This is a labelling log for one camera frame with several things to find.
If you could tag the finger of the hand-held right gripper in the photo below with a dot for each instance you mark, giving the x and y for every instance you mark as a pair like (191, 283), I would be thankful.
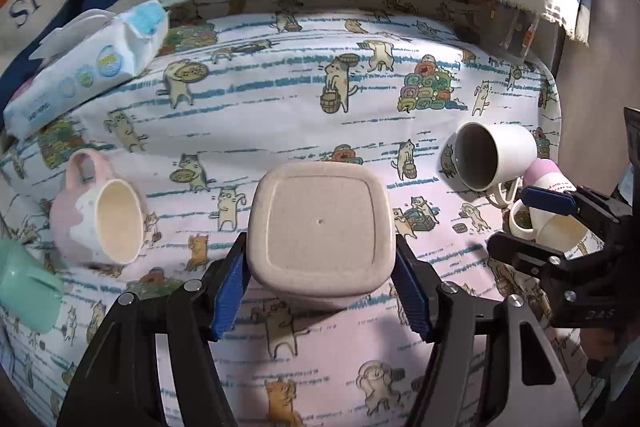
(530, 254)
(547, 199)

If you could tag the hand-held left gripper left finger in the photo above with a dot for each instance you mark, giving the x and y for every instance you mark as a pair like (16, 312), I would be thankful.
(227, 299)

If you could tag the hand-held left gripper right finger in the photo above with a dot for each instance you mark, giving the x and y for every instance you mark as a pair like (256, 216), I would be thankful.
(411, 302)

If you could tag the pink and white cup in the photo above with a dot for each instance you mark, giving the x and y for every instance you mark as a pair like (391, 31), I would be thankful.
(547, 184)

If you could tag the beige square cup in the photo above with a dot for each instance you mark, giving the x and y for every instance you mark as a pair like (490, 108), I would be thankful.
(320, 227)

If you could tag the mint green cup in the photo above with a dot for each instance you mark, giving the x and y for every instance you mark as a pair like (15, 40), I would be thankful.
(25, 287)

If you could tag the pink and white speckled mug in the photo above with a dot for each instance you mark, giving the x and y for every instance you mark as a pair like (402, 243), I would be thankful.
(75, 217)

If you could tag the cat printed blanket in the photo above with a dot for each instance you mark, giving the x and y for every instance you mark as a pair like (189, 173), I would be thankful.
(310, 117)

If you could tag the wet wipes pack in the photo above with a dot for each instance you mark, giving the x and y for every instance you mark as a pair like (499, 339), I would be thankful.
(85, 67)

